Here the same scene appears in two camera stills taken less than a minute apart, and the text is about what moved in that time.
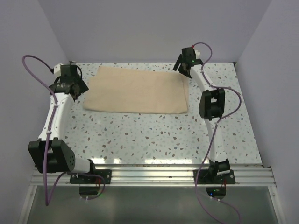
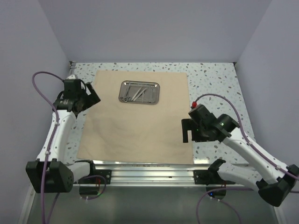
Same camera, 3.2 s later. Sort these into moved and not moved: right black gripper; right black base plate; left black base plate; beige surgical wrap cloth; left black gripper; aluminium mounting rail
Moved: right black gripper; left black gripper; beige surgical wrap cloth
Not moved: aluminium mounting rail; right black base plate; left black base plate
